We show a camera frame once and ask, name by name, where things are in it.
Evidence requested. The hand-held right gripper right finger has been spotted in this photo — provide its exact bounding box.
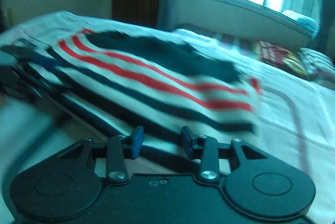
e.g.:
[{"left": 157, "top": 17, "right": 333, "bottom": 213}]
[{"left": 180, "top": 126, "right": 268, "bottom": 182}]

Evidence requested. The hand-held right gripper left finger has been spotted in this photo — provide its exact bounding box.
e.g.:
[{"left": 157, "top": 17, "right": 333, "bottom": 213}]
[{"left": 56, "top": 126, "right": 145, "bottom": 184}]

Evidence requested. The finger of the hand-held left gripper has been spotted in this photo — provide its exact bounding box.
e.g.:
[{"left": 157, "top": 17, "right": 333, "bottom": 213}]
[{"left": 1, "top": 45, "right": 58, "bottom": 69}]

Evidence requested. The striped knit sweater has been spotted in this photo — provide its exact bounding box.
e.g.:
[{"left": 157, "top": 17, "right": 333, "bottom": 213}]
[{"left": 16, "top": 27, "right": 263, "bottom": 160}]

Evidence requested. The bed with patterned sheet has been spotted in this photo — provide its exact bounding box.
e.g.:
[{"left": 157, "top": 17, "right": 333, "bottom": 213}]
[{"left": 0, "top": 11, "right": 335, "bottom": 224}]

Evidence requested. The red printed pillow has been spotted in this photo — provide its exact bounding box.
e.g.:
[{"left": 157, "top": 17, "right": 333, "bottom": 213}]
[{"left": 254, "top": 40, "right": 312, "bottom": 78}]

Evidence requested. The grey striped pillow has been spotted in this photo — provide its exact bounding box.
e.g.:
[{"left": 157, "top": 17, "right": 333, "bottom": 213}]
[{"left": 298, "top": 47, "right": 335, "bottom": 82}]

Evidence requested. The folded light blanket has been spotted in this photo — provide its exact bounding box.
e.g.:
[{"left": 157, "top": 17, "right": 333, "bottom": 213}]
[{"left": 282, "top": 9, "right": 319, "bottom": 34}]

